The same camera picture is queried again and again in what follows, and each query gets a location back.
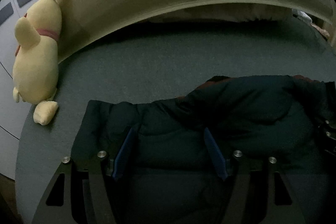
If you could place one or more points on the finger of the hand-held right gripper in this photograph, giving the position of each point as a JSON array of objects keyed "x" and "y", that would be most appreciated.
[{"x": 329, "y": 140}]

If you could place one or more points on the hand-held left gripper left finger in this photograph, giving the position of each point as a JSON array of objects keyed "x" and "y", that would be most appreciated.
[{"x": 124, "y": 153}]

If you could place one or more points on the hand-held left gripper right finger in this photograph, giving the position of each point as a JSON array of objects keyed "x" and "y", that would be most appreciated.
[{"x": 215, "y": 153}]

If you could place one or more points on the dark navy jacket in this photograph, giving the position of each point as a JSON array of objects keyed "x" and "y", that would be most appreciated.
[{"x": 249, "y": 113}]

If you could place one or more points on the grey bed blanket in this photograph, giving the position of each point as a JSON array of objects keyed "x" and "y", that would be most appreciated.
[{"x": 131, "y": 69}]

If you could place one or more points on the white crumpled cloth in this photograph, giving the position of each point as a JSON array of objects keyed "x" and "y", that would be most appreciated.
[{"x": 304, "y": 16}]

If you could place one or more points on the yellow plush toy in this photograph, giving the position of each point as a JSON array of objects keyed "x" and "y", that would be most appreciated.
[{"x": 36, "y": 56}]

